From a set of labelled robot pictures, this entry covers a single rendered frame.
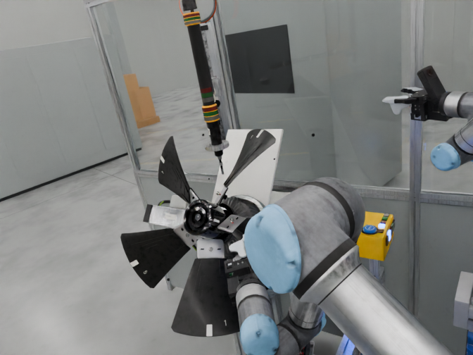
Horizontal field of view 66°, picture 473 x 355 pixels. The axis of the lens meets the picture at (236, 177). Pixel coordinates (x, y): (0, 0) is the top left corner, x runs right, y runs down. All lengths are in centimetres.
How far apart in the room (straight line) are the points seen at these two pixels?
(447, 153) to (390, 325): 67
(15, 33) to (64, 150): 722
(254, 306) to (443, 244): 116
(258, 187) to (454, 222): 82
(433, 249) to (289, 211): 136
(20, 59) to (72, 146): 146
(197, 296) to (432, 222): 105
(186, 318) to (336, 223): 73
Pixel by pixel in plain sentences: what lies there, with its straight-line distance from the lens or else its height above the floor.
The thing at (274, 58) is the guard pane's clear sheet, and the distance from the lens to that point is 173.
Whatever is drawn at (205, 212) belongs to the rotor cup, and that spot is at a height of 124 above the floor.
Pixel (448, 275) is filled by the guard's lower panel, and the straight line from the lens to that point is 190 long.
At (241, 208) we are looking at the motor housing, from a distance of 128.
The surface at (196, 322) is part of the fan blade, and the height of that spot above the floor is 97.
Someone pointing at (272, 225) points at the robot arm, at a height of 150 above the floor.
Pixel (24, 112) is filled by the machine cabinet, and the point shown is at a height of 116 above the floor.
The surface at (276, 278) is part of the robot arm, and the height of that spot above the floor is 142.
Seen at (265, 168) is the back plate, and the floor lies 124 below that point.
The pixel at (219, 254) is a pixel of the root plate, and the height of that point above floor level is 109.
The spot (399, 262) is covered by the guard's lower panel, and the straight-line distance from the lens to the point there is 191.
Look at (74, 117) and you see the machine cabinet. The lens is 658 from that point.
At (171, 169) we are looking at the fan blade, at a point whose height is 132.
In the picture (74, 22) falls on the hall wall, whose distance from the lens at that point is 1385.
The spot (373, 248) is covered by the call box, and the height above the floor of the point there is 103.
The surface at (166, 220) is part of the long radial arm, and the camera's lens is 149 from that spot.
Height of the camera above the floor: 175
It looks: 22 degrees down
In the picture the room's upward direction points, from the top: 10 degrees counter-clockwise
